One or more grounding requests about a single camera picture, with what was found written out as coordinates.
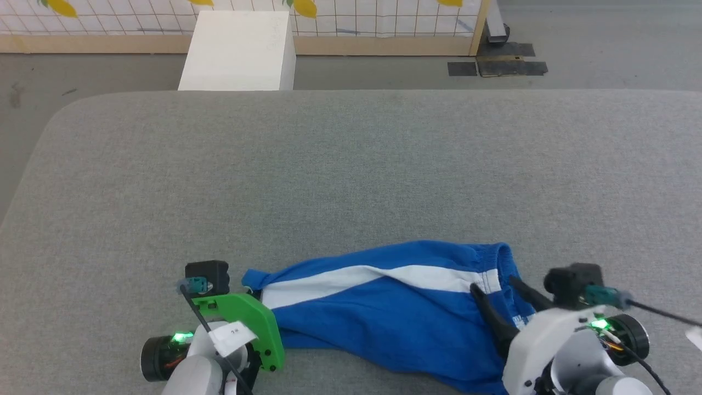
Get black right camera cable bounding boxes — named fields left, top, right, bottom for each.
left=584, top=285, right=702, bottom=330

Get black left camera cable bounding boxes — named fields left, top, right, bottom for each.
left=178, top=277, right=254, bottom=395

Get grey metal panel stand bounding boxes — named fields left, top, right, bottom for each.
left=485, top=0, right=511, bottom=44

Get white paper label tag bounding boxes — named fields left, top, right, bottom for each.
left=210, top=321, right=258, bottom=357

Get large black floor tape patch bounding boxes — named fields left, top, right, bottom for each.
left=475, top=42, right=548, bottom=78

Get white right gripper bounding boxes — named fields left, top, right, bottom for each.
left=470, top=276, right=605, bottom=395

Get lemon print grid panel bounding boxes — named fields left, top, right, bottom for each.
left=0, top=0, right=491, bottom=57

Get blue shorts with white stripe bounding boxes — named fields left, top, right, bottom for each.
left=242, top=240, right=536, bottom=395

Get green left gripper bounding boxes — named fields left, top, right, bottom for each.
left=191, top=293, right=286, bottom=372

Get white box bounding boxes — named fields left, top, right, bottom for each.
left=178, top=11, right=297, bottom=92

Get black camera cable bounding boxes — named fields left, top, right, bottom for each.
left=584, top=285, right=702, bottom=330
left=178, top=277, right=254, bottom=395

